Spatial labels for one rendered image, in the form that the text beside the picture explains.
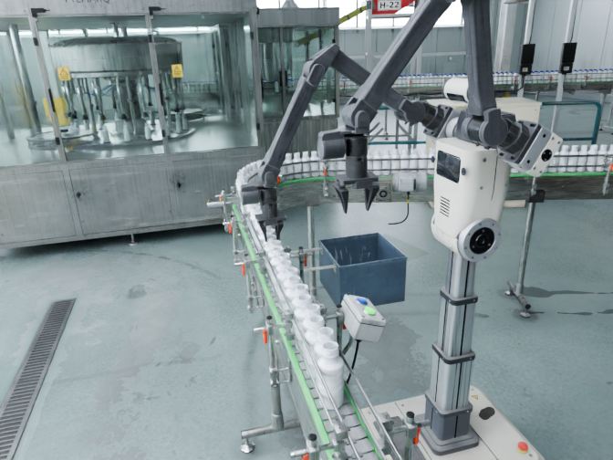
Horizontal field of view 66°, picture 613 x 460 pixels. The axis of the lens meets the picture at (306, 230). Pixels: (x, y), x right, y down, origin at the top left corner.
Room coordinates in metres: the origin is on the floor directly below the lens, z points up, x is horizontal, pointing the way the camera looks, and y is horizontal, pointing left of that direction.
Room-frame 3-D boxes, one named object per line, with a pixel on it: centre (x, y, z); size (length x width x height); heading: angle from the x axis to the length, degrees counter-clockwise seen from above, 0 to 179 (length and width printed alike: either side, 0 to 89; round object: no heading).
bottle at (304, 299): (1.14, 0.01, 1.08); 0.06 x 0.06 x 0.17
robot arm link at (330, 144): (1.19, -0.10, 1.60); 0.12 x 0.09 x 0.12; 105
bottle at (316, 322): (1.03, -0.02, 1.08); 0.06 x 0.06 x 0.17
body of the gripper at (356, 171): (1.20, -0.14, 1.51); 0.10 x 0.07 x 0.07; 104
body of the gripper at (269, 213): (1.60, 0.13, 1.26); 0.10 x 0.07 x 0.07; 104
